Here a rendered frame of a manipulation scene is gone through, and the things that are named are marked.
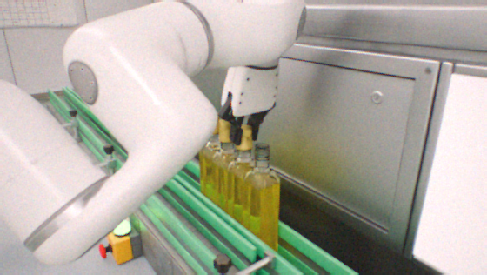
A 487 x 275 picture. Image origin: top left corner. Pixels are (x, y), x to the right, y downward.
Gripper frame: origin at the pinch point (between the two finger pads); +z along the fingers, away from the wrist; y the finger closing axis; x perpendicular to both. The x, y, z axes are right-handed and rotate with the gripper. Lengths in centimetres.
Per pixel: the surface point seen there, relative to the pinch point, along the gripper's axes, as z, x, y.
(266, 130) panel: 6.2, -5.8, -12.5
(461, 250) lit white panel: 0.2, 40.2, -11.4
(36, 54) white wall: 196, -551, -41
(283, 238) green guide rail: 18.1, 15.0, -2.7
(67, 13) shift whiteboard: 137, -564, -95
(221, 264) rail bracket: 10.0, 18.1, 16.3
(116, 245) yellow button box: 39.0, -16.0, 21.9
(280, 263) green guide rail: 14.4, 21.0, 4.8
